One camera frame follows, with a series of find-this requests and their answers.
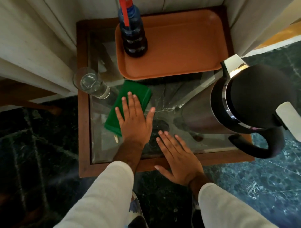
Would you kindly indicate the person's patterned trouser leg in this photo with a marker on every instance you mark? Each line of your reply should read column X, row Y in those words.
column 137, row 211

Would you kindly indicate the blue spray bottle red nozzle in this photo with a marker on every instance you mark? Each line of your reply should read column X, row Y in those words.
column 132, row 35

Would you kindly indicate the wooden glass-top side table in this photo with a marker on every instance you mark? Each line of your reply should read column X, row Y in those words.
column 83, row 94

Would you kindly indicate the person's right thumb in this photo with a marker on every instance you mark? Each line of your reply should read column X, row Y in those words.
column 162, row 169

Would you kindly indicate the green cleaning cloth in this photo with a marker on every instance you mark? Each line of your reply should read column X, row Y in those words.
column 131, row 88

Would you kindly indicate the person's right little finger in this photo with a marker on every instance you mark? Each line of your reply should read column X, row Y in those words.
column 182, row 143

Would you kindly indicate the person's right forearm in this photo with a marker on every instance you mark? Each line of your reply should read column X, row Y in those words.
column 225, row 206

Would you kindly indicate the person's left little finger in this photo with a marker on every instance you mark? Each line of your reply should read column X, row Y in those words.
column 119, row 115

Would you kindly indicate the person's left hand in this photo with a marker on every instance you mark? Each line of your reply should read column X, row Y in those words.
column 135, row 126

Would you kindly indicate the white curtain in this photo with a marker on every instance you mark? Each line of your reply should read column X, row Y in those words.
column 256, row 21
column 35, row 42

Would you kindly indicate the brown wooden furniture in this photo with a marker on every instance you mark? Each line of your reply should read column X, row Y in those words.
column 21, row 94

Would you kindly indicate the person's right hand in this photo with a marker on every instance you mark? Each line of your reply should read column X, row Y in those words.
column 183, row 164

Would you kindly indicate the person's right middle finger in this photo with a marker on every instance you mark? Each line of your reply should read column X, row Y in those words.
column 167, row 142

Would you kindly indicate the person's left forearm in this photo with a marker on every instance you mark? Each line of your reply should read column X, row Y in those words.
column 105, row 195

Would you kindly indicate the person's left middle finger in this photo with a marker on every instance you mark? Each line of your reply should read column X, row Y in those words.
column 131, row 103

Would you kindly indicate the clear drinking glass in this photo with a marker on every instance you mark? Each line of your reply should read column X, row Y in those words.
column 90, row 82

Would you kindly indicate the person's left thumb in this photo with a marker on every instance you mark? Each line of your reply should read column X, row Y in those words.
column 150, row 116

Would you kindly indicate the orange plastic tray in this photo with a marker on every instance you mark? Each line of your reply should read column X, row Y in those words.
column 178, row 44

